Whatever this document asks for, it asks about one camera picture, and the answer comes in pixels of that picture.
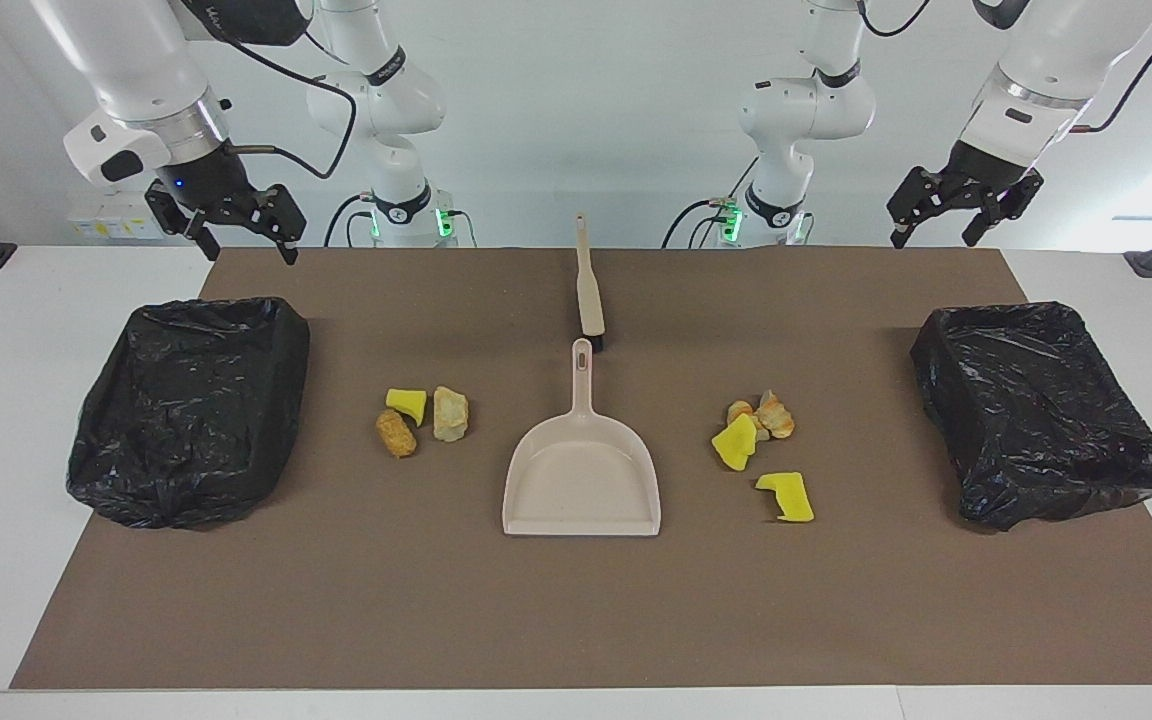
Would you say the yellow sponge chunk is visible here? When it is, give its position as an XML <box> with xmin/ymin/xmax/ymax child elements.
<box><xmin>711</xmin><ymin>413</ymin><xmax>759</xmax><ymax>472</ymax></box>

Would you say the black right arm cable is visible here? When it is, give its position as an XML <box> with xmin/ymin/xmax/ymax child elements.
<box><xmin>176</xmin><ymin>0</ymin><xmax>359</xmax><ymax>182</ymax></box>

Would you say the small yellow sponge wedge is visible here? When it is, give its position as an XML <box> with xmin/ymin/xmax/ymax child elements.
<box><xmin>385</xmin><ymin>388</ymin><xmax>429</xmax><ymax>428</ymax></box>

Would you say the pale croissant piece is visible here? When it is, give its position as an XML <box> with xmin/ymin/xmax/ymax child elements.
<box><xmin>756</xmin><ymin>390</ymin><xmax>796</xmax><ymax>439</ymax></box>

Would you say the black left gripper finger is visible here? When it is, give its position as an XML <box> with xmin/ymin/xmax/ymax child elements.
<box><xmin>961</xmin><ymin>170</ymin><xmax>1045</xmax><ymax>248</ymax></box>
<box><xmin>886</xmin><ymin>168</ymin><xmax>949</xmax><ymax>249</ymax></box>

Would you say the orange striped croissant piece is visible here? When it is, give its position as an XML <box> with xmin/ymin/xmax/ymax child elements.
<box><xmin>726</xmin><ymin>400</ymin><xmax>767</xmax><ymax>442</ymax></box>

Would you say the beige hand brush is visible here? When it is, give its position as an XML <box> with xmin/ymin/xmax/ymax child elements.
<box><xmin>575</xmin><ymin>214</ymin><xmax>609</xmax><ymax>353</ymax></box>

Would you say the pale tan bread chunk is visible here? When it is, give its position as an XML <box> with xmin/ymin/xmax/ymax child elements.
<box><xmin>432</xmin><ymin>386</ymin><xmax>470</xmax><ymax>443</ymax></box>

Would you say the notched yellow sponge piece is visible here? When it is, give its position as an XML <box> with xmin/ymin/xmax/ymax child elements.
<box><xmin>755</xmin><ymin>471</ymin><xmax>816</xmax><ymax>524</ymax></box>

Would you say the black bag lined bin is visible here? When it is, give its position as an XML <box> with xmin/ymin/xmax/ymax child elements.
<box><xmin>911</xmin><ymin>301</ymin><xmax>1152</xmax><ymax>533</ymax></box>
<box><xmin>66</xmin><ymin>296</ymin><xmax>312</xmax><ymax>531</ymax></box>

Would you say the brown oval bread roll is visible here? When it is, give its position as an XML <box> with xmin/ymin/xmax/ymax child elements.
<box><xmin>375</xmin><ymin>408</ymin><xmax>418</xmax><ymax>459</ymax></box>

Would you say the beige plastic dustpan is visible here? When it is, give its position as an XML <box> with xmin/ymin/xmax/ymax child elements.
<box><xmin>502</xmin><ymin>338</ymin><xmax>662</xmax><ymax>538</ymax></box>

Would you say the brown table mat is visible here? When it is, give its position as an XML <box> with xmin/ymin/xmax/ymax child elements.
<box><xmin>11</xmin><ymin>247</ymin><xmax>1152</xmax><ymax>691</ymax></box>

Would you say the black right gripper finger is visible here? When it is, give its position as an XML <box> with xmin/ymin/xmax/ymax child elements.
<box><xmin>144</xmin><ymin>180</ymin><xmax>222</xmax><ymax>263</ymax></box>
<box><xmin>241</xmin><ymin>185</ymin><xmax>307</xmax><ymax>266</ymax></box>

